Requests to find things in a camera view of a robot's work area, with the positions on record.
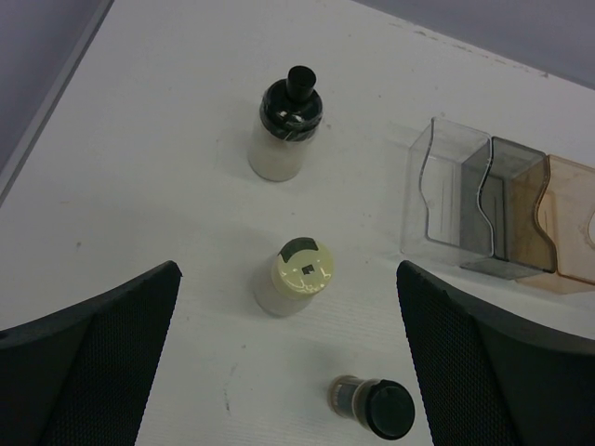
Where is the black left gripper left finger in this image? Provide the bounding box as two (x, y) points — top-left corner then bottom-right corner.
(1, 261), (181, 445)

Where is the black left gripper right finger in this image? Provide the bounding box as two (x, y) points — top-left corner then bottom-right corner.
(396, 261), (594, 445)

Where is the spice jar black cap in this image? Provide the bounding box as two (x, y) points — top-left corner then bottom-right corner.
(327, 375), (416, 440)

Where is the bottle with yellow cap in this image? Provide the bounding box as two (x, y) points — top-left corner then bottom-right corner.
(252, 237), (335, 317)

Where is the clear plastic bin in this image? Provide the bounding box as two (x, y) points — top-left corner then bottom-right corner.
(401, 117), (494, 267)

